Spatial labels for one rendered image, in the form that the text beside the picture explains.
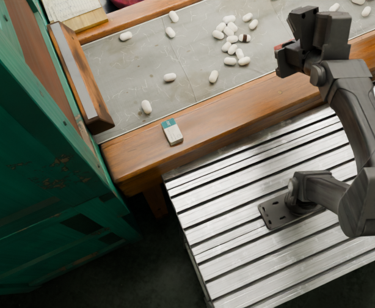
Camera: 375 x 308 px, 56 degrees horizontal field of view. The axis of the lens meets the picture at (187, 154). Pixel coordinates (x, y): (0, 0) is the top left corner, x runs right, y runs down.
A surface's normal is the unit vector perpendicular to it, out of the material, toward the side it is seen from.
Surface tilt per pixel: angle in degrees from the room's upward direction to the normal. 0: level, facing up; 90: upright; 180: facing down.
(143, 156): 0
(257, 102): 0
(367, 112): 16
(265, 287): 0
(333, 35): 47
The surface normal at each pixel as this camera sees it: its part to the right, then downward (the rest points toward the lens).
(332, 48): 0.04, 0.47
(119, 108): 0.00, -0.33
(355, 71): -0.01, -0.58
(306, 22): 0.32, 0.44
